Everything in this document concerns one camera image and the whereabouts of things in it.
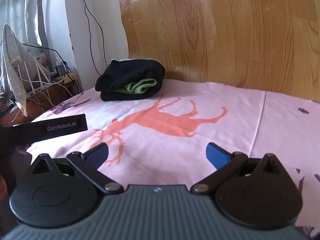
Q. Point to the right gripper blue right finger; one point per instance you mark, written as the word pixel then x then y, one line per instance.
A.
pixel 226 165

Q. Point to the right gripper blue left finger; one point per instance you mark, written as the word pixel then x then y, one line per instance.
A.
pixel 87 164

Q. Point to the green navy white striped sweater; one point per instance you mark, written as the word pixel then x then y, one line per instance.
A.
pixel 133 79

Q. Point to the cluttered wooden nightstand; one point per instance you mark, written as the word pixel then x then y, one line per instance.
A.
pixel 43 99

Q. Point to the grey folded ironing board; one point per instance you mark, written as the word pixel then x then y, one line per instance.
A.
pixel 20 72

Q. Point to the pink deer print bedsheet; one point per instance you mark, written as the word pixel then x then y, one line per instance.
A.
pixel 162 140

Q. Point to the grey curtain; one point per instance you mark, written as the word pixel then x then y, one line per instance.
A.
pixel 42 26

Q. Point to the wooden headboard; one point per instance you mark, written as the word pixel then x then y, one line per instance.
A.
pixel 270 45

